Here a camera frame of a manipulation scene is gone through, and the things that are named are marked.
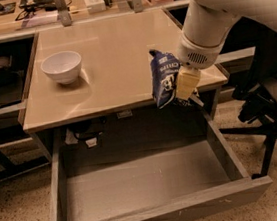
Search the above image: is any black office chair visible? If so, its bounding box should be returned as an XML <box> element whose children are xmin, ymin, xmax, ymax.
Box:
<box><xmin>221</xmin><ymin>18</ymin><xmax>277</xmax><ymax>179</ymax></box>

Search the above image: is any white ceramic bowl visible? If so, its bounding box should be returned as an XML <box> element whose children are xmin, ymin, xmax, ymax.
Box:
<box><xmin>40</xmin><ymin>51</ymin><xmax>82</xmax><ymax>85</ymax></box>

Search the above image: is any wooden cabinet with steel top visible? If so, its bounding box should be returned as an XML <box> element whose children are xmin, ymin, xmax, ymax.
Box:
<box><xmin>6</xmin><ymin>1</ymin><xmax>239</xmax><ymax>166</ymax></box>

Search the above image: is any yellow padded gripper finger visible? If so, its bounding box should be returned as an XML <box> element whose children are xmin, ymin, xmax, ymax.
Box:
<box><xmin>176</xmin><ymin>66</ymin><xmax>201</xmax><ymax>101</ymax></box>

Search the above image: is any open grey wooden drawer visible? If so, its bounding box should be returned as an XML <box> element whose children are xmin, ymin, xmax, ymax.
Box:
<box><xmin>50</xmin><ymin>106</ymin><xmax>272</xmax><ymax>221</ymax></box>

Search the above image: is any white tissue box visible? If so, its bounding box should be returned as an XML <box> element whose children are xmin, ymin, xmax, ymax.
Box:
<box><xmin>84</xmin><ymin>0</ymin><xmax>106</xmax><ymax>14</ymax></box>

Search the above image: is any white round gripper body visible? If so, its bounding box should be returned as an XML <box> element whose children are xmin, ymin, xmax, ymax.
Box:
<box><xmin>176</xmin><ymin>32</ymin><xmax>222</xmax><ymax>70</ymax></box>

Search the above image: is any left dark side shelf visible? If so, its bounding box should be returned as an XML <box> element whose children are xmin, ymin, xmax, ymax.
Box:
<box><xmin>0</xmin><ymin>34</ymin><xmax>51</xmax><ymax>181</ymax></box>

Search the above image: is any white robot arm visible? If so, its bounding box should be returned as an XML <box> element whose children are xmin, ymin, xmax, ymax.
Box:
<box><xmin>176</xmin><ymin>0</ymin><xmax>277</xmax><ymax>100</ymax></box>

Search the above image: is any blue chip bag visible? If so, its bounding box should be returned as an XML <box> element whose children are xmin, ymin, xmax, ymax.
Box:
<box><xmin>146</xmin><ymin>44</ymin><xmax>200</xmax><ymax>112</ymax></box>

